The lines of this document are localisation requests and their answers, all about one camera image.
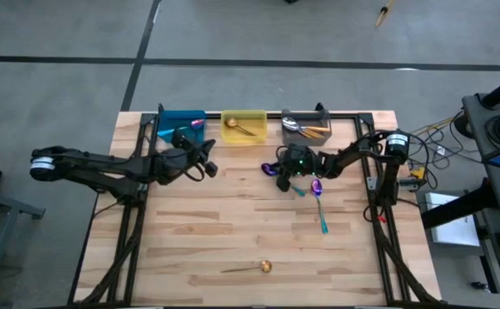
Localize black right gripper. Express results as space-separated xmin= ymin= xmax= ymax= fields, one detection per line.
xmin=275 ymin=143 xmax=322 ymax=178

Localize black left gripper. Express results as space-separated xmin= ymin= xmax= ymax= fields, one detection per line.
xmin=155 ymin=139 xmax=216 ymax=185

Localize iridescent purple teal spoon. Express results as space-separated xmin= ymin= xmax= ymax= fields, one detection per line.
xmin=156 ymin=119 xmax=205 ymax=139
xmin=310 ymin=178 xmax=330 ymax=235
xmin=261 ymin=161 xmax=307 ymax=198

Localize silver spoon wooden handle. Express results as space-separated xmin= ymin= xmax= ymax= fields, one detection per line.
xmin=292 ymin=122 xmax=326 ymax=140
xmin=282 ymin=116 xmax=332 ymax=132
xmin=295 ymin=124 xmax=322 ymax=139

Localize grey plastic bin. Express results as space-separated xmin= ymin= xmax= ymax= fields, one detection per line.
xmin=280 ymin=108 xmax=333 ymax=146

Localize blue plastic bin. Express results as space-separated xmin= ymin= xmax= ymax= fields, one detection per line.
xmin=158 ymin=109 xmax=208 ymax=145

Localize yellow plastic bin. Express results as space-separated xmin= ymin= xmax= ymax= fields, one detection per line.
xmin=220 ymin=109 xmax=269 ymax=145

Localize white box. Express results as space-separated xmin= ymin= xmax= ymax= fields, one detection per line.
xmin=424 ymin=191 xmax=482 ymax=248

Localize grey metal side table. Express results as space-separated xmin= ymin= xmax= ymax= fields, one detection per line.
xmin=0 ymin=184 xmax=47 ymax=308

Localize grey equipment cart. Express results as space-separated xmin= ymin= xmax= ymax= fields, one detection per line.
xmin=461 ymin=92 xmax=500 ymax=211

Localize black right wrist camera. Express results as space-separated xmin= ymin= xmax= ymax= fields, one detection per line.
xmin=275 ymin=174 xmax=293 ymax=193

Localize black camera cable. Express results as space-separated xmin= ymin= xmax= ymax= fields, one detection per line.
xmin=170 ymin=124 xmax=208 ymax=184

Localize black aluminium table frame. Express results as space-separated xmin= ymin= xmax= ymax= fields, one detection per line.
xmin=71 ymin=102 xmax=438 ymax=309

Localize yellow hanging cord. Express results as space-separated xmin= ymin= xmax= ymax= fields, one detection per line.
xmin=375 ymin=0 xmax=396 ymax=27

